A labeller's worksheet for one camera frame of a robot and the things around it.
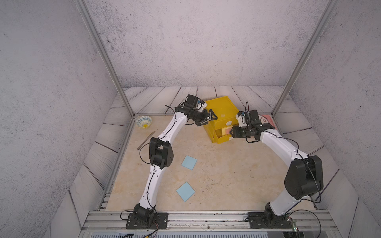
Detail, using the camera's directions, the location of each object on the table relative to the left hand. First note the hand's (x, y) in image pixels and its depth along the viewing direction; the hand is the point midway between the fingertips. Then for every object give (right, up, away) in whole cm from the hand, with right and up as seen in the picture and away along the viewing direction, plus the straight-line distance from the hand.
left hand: (214, 120), depth 91 cm
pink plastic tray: (+43, +2, +23) cm, 49 cm away
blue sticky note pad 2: (-17, -39, -9) cm, 44 cm away
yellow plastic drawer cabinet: (+7, +6, +3) cm, 10 cm away
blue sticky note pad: (-16, -26, +3) cm, 31 cm away
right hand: (+11, -7, -3) cm, 13 cm away
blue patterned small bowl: (-52, 0, +23) cm, 57 cm away
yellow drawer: (+2, -10, -1) cm, 11 cm away
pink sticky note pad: (+8, -7, +1) cm, 11 cm away
